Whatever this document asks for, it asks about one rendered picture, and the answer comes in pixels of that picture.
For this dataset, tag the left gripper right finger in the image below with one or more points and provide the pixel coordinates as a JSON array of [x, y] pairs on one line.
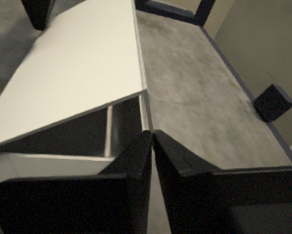
[[195, 198]]

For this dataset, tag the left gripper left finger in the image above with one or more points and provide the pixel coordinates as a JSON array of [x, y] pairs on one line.
[[85, 203]]

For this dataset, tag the white cardboard box with lid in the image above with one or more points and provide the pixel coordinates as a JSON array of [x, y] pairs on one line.
[[87, 67]]

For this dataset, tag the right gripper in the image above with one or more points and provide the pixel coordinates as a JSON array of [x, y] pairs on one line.
[[38, 12]]

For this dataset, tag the black cube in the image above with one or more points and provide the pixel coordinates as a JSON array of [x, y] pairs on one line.
[[273, 102]]

